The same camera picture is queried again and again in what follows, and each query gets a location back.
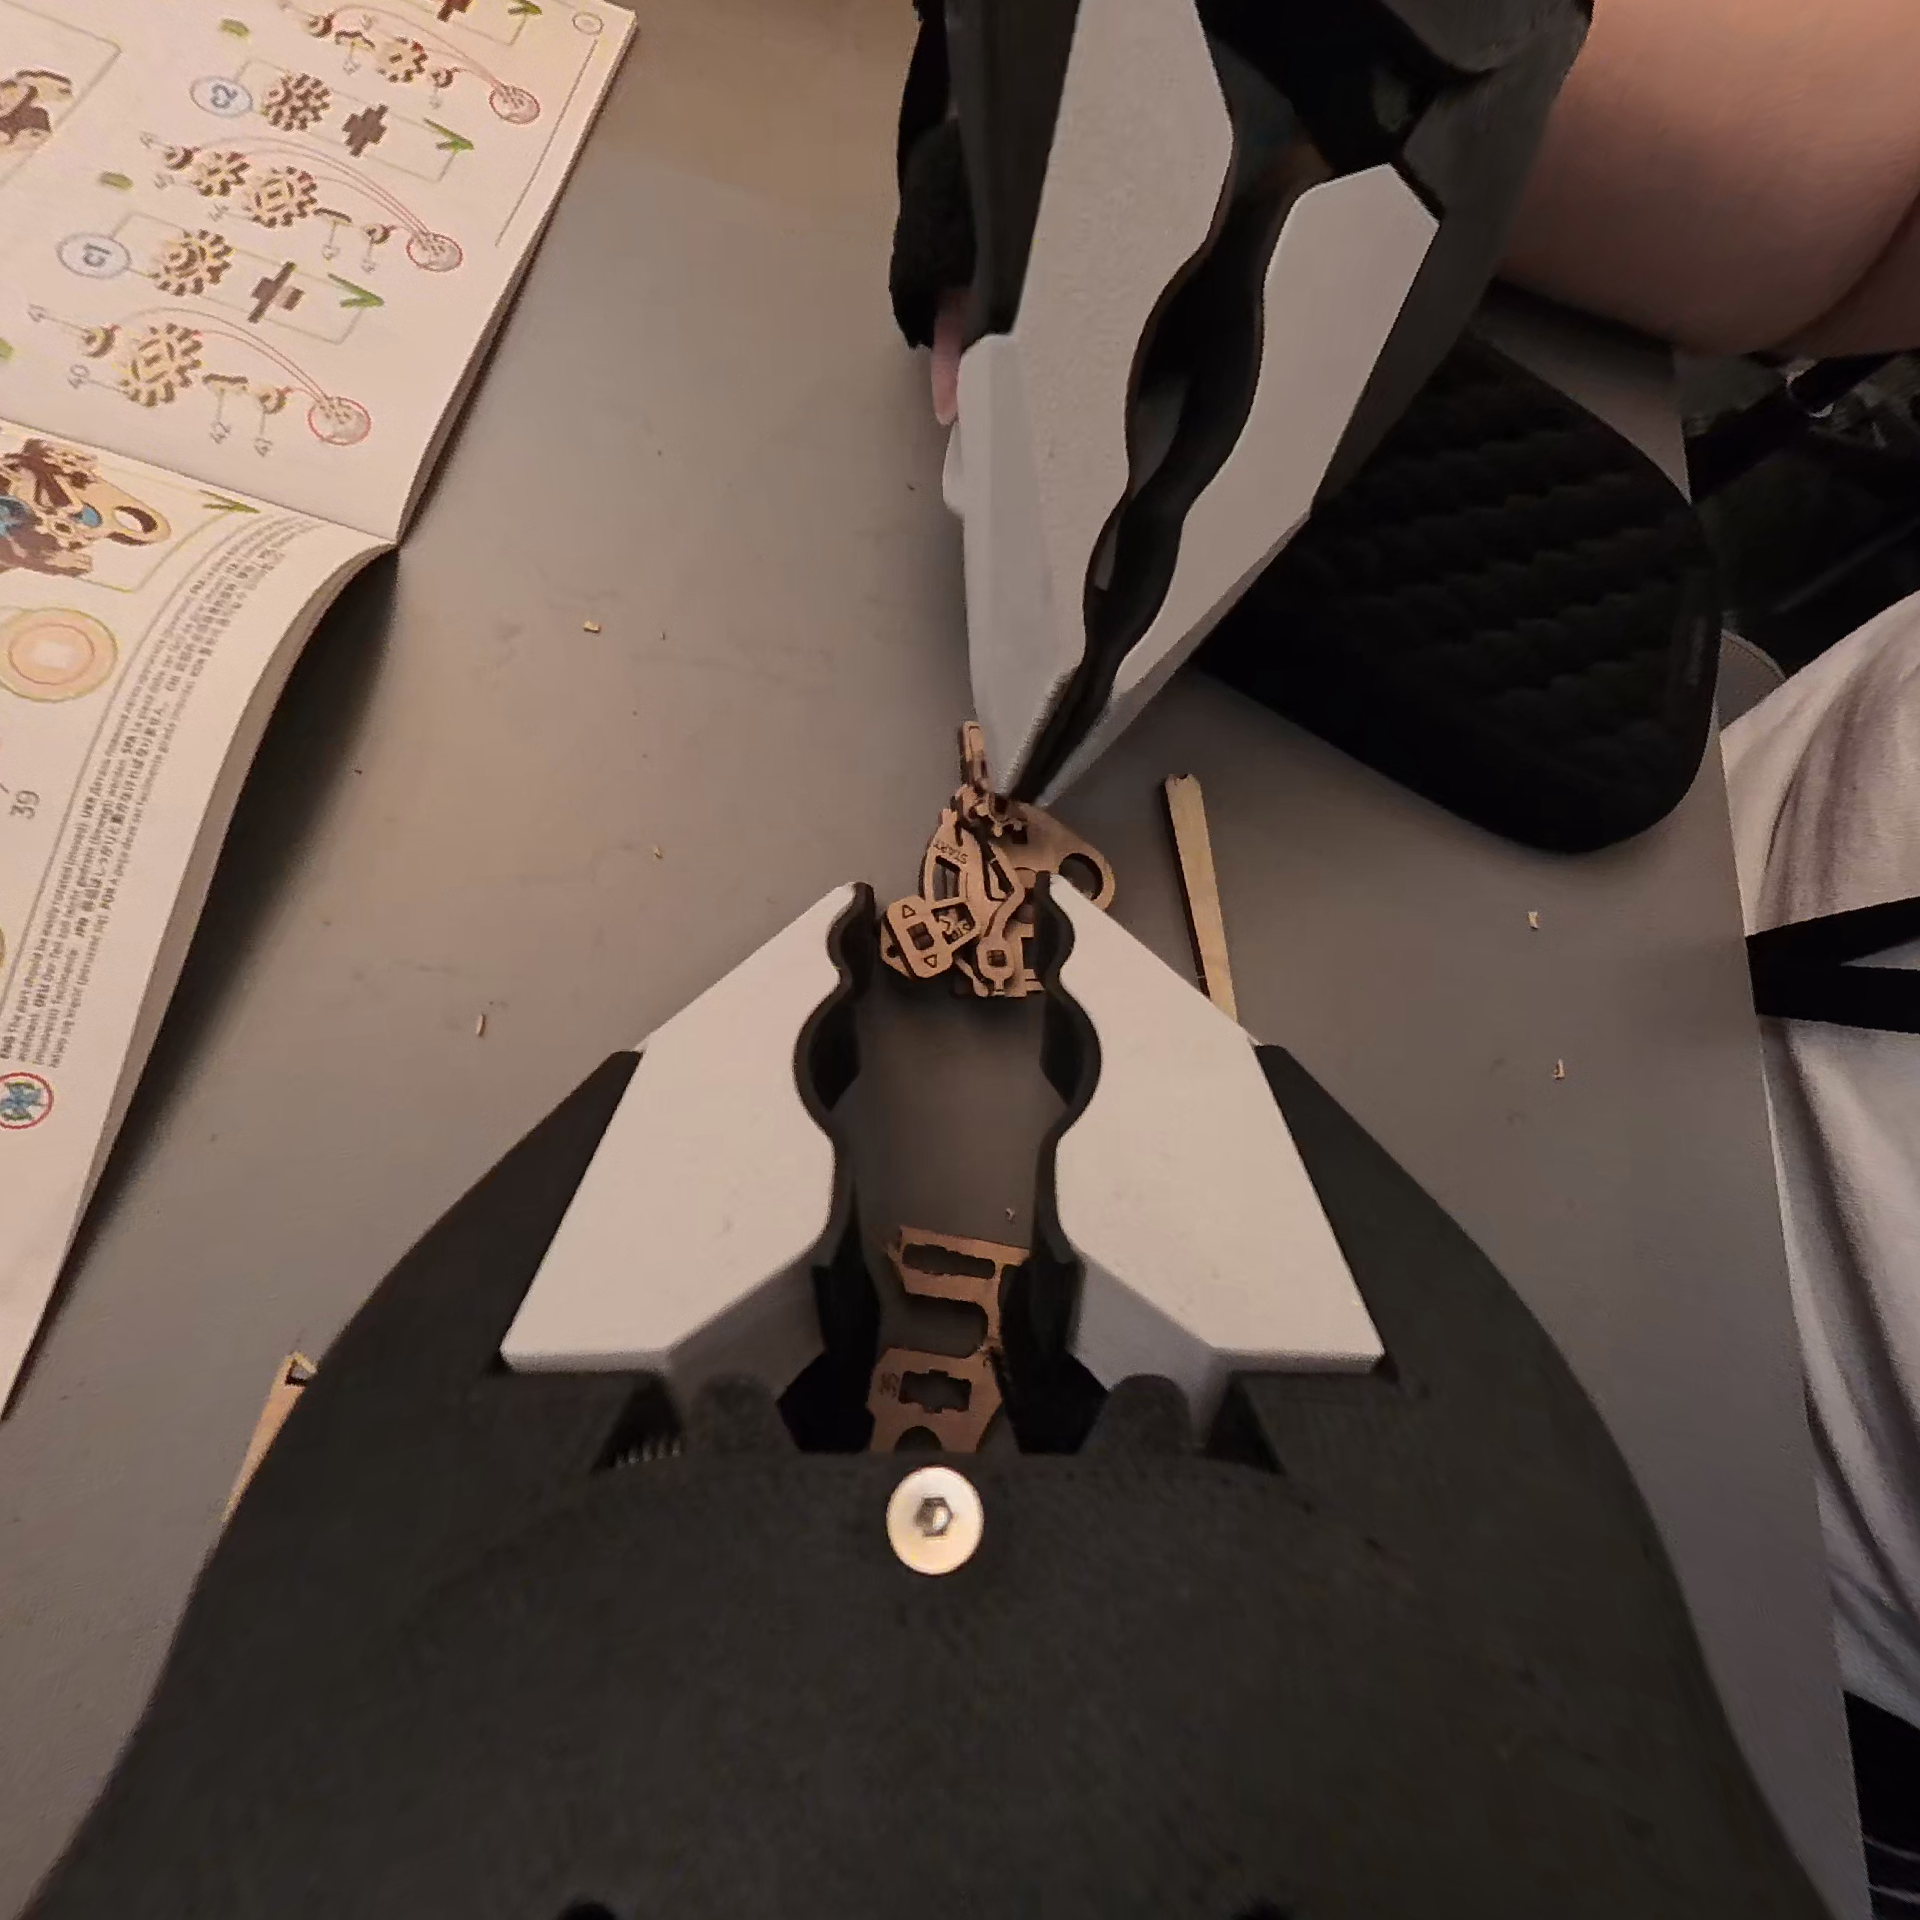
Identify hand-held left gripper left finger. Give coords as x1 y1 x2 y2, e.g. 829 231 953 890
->
496 883 881 1450

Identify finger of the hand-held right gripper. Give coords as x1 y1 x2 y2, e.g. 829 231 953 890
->
1032 166 1439 808
942 0 1245 794

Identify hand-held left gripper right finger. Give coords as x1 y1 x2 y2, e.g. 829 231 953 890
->
1026 876 1385 1450

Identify small wooden model sub-assembly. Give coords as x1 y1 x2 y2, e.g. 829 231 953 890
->
882 771 1119 1000

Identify person's right forearm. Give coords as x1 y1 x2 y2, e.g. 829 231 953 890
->
1499 0 1920 363

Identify laser-cut wooden parts sheet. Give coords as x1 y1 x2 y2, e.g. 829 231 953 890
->
226 1223 1036 1518

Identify short wooden stick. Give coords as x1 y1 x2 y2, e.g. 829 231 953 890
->
1163 771 1241 1024

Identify black textured armrest pad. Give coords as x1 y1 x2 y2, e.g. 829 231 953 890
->
1191 330 1722 858

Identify illustrated instruction booklet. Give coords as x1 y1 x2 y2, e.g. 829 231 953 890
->
0 0 639 1411

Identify person's dark trousers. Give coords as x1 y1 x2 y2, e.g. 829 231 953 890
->
1843 1686 1920 1920

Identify black strap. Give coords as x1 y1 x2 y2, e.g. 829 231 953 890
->
1743 898 1920 1038

